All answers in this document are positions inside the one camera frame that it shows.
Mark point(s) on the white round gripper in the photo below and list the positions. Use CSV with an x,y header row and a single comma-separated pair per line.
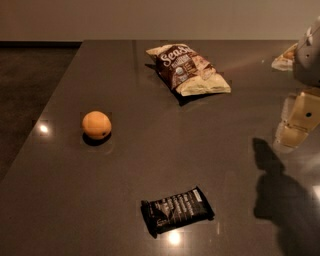
x,y
308,61

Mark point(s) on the orange fruit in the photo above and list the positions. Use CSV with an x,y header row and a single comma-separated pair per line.
x,y
96,125

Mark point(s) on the cream snack packet at edge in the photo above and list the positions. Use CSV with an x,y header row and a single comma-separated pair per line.
x,y
284,62

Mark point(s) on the brown and cream chip bag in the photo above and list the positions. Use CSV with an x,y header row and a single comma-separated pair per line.
x,y
186,72

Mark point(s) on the black snack bar wrapper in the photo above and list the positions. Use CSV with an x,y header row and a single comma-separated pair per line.
x,y
176,211

